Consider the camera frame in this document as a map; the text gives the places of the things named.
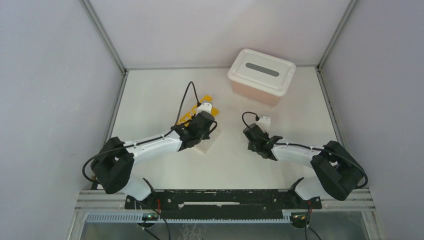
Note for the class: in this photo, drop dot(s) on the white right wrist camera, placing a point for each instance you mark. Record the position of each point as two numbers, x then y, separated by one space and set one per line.
264 123

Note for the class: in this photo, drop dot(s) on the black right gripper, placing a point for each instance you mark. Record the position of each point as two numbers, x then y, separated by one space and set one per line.
251 146

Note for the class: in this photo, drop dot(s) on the pink plastic bin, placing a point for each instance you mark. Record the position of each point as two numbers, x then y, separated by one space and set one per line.
255 94

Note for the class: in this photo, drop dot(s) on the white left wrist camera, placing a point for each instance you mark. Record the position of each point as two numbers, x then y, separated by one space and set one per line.
204 107

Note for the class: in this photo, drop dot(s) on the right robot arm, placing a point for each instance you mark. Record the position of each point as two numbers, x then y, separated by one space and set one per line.
337 173

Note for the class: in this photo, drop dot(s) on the white plastic bin lid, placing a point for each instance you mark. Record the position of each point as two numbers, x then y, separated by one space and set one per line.
262 72

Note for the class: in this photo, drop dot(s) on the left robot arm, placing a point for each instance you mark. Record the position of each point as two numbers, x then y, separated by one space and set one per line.
114 164

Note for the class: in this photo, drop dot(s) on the yellow test tube rack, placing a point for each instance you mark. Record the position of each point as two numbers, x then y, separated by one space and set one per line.
191 112

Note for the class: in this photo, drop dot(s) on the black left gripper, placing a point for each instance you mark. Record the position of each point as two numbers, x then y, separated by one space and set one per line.
206 135

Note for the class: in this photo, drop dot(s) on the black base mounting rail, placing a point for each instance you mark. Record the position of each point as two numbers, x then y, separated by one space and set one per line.
223 204

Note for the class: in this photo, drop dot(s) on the clear well plate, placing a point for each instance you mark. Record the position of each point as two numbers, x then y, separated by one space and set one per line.
205 145

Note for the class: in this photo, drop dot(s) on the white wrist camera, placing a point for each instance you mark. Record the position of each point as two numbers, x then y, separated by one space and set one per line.
264 123
204 107

